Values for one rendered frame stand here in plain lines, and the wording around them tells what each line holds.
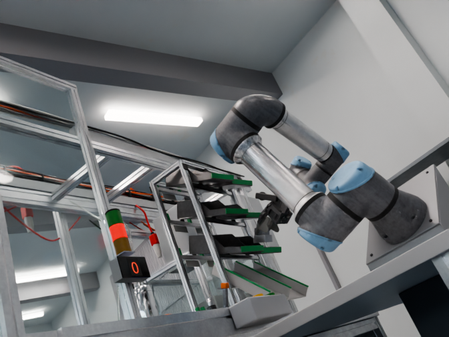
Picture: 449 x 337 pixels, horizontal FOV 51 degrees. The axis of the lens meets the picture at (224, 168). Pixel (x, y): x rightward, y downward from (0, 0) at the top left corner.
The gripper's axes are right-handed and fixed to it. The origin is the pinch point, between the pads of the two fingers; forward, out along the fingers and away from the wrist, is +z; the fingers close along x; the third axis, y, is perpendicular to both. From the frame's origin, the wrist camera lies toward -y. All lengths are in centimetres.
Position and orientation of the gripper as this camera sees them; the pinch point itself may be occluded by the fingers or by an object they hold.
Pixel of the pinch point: (261, 230)
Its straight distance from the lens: 194.1
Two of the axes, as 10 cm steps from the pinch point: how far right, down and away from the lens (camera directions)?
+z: -4.0, 8.5, 3.5
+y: 5.5, 5.2, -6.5
